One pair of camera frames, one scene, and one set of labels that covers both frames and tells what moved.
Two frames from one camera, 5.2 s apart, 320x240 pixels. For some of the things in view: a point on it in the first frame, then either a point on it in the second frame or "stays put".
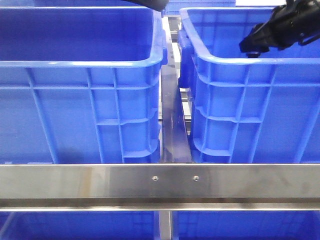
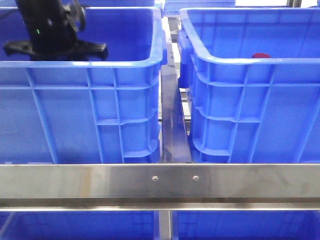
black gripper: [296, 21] to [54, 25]
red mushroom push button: [253, 54] to [260, 55]
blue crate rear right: [173, 6] stays put
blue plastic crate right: [246, 109] stays put
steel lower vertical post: [165, 232] stays put
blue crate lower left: [80, 225] stays put
